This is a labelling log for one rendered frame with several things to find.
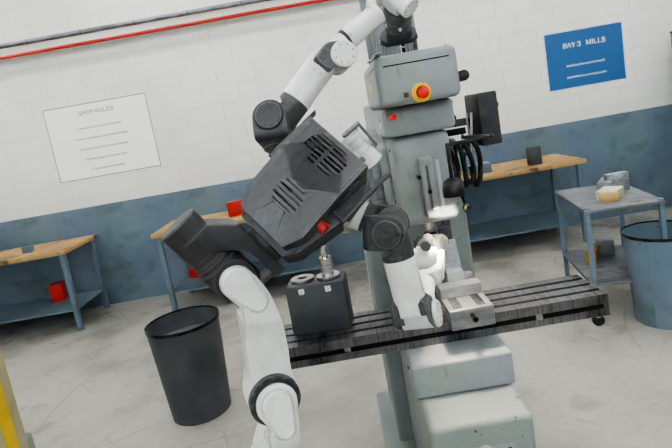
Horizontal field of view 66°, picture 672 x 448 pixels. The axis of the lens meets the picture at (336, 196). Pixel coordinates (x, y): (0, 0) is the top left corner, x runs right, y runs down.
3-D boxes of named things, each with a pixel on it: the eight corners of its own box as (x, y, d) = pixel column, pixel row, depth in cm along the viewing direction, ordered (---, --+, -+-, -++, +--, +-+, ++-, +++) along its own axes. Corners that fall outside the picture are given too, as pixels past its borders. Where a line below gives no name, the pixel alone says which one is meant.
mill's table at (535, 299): (610, 315, 185) (608, 293, 184) (266, 374, 187) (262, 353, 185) (579, 293, 208) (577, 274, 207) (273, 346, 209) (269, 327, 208)
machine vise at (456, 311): (496, 324, 176) (492, 293, 174) (452, 331, 176) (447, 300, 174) (467, 290, 210) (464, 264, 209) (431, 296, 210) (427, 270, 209)
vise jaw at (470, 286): (482, 292, 186) (481, 282, 186) (441, 300, 187) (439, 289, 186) (478, 287, 192) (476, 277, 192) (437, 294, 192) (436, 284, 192)
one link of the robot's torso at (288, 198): (301, 278, 121) (402, 170, 127) (202, 183, 128) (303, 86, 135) (311, 291, 150) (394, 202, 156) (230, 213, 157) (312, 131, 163)
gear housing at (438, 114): (457, 126, 174) (453, 96, 172) (385, 139, 174) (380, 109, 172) (437, 125, 207) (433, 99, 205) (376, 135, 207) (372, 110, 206)
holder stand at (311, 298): (351, 328, 193) (342, 277, 190) (293, 335, 196) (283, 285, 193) (353, 315, 205) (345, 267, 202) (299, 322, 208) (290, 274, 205)
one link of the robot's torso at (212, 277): (199, 281, 131) (233, 247, 133) (195, 269, 144) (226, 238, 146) (236, 314, 135) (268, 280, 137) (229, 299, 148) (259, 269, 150)
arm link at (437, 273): (445, 259, 173) (443, 290, 163) (417, 258, 175) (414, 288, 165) (444, 245, 169) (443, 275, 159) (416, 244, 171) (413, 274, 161)
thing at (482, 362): (518, 383, 174) (513, 350, 172) (415, 401, 175) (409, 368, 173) (476, 325, 224) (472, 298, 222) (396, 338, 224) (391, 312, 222)
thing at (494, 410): (556, 586, 166) (534, 414, 157) (457, 603, 166) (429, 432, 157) (482, 434, 245) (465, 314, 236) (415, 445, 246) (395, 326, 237)
